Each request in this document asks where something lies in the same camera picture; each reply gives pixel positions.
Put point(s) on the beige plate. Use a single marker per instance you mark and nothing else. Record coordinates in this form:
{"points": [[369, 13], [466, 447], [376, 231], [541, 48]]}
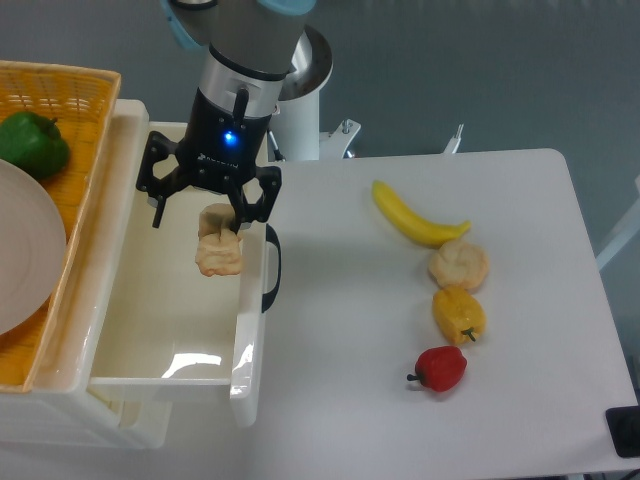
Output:
{"points": [[33, 245]]}

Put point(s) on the square bread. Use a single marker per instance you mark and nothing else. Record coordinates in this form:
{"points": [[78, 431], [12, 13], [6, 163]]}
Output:
{"points": [[218, 252]]}

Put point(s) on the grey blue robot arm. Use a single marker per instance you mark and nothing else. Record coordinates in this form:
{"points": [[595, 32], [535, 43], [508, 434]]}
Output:
{"points": [[250, 46]]}

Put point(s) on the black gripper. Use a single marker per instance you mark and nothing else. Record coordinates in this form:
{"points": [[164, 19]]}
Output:
{"points": [[217, 154]]}

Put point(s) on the black drawer handle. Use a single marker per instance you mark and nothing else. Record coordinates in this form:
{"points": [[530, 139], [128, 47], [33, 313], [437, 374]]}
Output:
{"points": [[272, 267]]}

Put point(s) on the red bell pepper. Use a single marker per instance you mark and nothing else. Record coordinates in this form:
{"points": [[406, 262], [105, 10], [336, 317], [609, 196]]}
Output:
{"points": [[439, 369]]}

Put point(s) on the round bread roll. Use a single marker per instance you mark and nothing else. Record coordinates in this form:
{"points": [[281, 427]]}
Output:
{"points": [[459, 263]]}

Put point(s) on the orange woven basket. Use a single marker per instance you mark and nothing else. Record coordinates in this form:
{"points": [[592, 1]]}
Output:
{"points": [[66, 111]]}

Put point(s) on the white frame bar right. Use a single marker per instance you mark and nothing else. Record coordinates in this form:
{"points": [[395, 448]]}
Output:
{"points": [[624, 230]]}

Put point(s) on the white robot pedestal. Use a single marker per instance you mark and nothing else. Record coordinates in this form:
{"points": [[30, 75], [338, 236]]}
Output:
{"points": [[294, 133]]}

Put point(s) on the yellow bell pepper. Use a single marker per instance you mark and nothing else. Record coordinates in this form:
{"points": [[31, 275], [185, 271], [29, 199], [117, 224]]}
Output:
{"points": [[459, 316]]}

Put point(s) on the green bell pepper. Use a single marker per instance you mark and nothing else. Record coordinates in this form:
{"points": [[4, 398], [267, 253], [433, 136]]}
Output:
{"points": [[33, 143]]}

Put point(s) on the black device at edge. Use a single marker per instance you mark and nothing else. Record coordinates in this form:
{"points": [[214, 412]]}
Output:
{"points": [[623, 424]]}

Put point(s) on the white drawer cabinet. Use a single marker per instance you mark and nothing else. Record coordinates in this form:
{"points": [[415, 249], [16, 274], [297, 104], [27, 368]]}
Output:
{"points": [[61, 408]]}

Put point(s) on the upper white drawer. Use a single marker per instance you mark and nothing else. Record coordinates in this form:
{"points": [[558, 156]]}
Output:
{"points": [[171, 334]]}

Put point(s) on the yellow banana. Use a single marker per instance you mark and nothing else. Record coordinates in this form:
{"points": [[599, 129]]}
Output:
{"points": [[416, 228]]}

